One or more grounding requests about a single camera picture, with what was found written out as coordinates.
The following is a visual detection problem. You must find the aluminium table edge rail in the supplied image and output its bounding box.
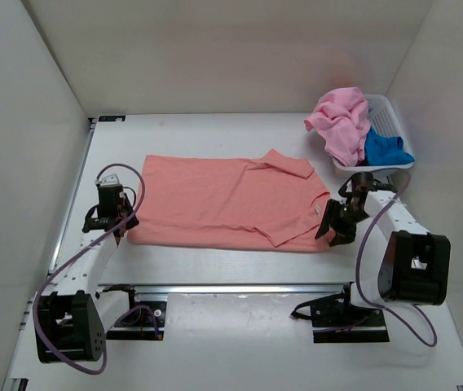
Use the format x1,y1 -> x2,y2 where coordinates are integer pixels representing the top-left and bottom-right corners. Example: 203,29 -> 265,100
133,280 -> 428,295

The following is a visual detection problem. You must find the light pink t shirt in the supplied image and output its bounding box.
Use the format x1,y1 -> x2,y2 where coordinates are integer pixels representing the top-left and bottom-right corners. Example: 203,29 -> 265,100
304,87 -> 371,167

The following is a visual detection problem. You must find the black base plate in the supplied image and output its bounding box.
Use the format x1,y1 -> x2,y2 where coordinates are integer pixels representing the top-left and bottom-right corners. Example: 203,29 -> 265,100
290,294 -> 390,344
107,301 -> 167,341

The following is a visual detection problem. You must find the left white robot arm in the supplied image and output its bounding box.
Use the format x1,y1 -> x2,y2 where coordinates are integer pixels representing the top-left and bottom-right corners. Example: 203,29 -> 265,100
33,175 -> 141,373

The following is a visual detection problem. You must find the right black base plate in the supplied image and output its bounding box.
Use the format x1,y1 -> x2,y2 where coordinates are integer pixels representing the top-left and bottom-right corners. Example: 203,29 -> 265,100
290,294 -> 390,344

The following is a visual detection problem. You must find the salmon pink t shirt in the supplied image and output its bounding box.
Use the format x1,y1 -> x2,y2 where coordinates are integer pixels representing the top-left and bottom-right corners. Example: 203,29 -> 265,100
128,149 -> 333,253

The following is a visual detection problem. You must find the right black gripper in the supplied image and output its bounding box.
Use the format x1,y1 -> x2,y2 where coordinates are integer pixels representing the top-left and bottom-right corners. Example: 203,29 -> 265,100
316,200 -> 371,247

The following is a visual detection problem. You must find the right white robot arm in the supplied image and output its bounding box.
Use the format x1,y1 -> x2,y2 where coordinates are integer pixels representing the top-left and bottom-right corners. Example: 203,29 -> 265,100
315,172 -> 451,327

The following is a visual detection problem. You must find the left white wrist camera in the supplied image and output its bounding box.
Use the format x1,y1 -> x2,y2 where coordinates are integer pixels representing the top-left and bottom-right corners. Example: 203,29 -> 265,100
95,174 -> 121,187

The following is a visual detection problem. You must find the blue label sticker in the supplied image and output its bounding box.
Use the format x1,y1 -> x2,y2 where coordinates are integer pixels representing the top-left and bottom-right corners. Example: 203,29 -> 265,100
97,115 -> 126,122

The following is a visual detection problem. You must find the blue t shirt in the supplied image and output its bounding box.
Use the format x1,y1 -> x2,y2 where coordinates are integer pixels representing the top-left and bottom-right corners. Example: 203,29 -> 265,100
364,127 -> 415,166

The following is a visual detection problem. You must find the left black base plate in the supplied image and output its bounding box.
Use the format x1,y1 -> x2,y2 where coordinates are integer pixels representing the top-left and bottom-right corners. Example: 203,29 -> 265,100
107,301 -> 167,341

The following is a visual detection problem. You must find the white plastic laundry basket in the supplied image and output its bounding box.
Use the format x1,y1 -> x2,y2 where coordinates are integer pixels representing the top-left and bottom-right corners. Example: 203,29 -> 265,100
333,94 -> 414,178

